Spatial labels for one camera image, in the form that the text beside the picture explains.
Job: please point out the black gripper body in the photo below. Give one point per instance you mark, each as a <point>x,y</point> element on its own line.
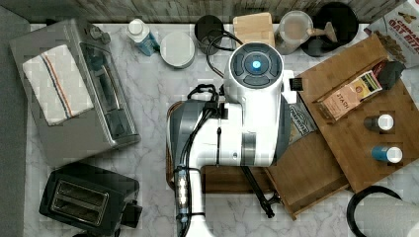
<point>254,185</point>

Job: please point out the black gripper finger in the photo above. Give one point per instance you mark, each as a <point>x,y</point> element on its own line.
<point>266,204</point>

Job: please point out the wooden drawer with black handle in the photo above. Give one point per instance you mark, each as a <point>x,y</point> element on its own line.
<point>307,174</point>

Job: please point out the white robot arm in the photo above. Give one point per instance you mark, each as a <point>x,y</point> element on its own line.
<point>251,128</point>

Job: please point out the snack packet in drawer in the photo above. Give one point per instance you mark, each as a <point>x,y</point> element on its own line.
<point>302,122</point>

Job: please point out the wooden drawer organizer box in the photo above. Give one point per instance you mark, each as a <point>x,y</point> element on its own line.
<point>349,140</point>

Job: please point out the paper towel roll with holder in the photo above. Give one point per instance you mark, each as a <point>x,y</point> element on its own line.
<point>380,212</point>

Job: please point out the stash tea box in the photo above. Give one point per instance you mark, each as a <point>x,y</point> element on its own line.
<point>339,102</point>

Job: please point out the blue spice shaker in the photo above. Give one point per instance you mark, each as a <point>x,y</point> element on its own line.
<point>387,154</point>

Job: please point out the teal canister with wooden lid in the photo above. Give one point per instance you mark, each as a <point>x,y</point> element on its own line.
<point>254,27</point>

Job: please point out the dark grey cup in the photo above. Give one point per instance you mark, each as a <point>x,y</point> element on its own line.
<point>208,28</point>

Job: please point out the dark spice shaker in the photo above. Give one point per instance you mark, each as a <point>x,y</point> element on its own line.
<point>379,123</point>

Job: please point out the glass jar with white lid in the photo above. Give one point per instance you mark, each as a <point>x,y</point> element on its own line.
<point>292,31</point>

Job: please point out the black two-slot toaster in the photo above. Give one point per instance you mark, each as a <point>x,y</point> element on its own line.
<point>91,198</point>

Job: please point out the wooden utensil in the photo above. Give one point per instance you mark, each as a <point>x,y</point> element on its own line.
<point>327,31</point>

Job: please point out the black packet on organizer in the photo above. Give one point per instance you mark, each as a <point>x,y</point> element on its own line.
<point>390,73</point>

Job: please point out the white blue plastic bottle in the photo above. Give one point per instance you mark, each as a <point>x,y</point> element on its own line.
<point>142,37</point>

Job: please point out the silver toaster oven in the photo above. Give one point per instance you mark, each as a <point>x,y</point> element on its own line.
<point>109,124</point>

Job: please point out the cinnamon oat bites cereal box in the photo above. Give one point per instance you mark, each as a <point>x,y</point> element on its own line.
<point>398,32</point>

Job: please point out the white striped dish towel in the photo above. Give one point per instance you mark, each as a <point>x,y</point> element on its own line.
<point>58,85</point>

